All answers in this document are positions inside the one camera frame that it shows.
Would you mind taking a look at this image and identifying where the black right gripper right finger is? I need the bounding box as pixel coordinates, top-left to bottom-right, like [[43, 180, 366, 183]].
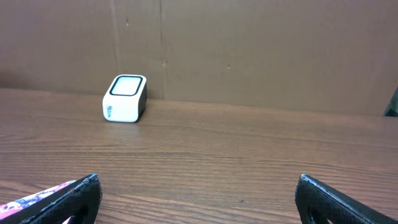
[[295, 174, 397, 224]]

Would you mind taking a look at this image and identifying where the white barcode scanner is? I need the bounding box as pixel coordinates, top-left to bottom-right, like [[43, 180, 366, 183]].
[[102, 74, 147, 123]]

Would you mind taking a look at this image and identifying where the red purple pad pack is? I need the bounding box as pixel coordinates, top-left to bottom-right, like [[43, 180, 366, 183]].
[[1, 180, 75, 221]]

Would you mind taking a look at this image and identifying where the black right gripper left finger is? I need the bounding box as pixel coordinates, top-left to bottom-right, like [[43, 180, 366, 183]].
[[1, 173, 102, 224]]

